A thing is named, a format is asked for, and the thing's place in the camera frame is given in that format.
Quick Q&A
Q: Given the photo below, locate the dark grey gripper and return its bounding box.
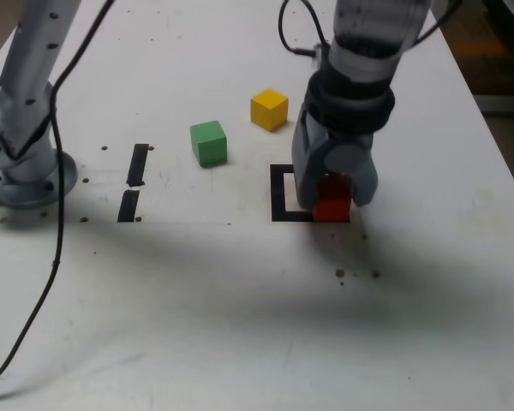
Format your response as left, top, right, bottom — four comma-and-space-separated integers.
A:
290, 104, 379, 211

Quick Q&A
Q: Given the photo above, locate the red cube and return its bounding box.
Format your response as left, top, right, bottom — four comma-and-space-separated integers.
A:
312, 173, 353, 223

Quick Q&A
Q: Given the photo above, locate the yellow cube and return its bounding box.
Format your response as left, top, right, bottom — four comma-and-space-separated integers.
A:
250, 87, 290, 133

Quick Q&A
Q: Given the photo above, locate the green cube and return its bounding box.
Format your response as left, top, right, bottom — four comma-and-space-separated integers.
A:
189, 120, 228, 169

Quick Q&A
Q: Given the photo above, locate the black tape square outline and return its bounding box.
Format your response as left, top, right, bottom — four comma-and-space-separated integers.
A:
269, 164, 316, 223

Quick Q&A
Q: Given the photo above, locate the black tape strip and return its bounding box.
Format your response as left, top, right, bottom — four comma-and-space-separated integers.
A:
117, 143, 150, 223

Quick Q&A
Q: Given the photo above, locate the brown wooden cabinet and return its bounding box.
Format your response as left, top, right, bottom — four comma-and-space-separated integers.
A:
443, 0, 514, 98

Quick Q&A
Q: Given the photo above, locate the black cable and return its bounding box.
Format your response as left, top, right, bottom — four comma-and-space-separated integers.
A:
0, 0, 463, 386

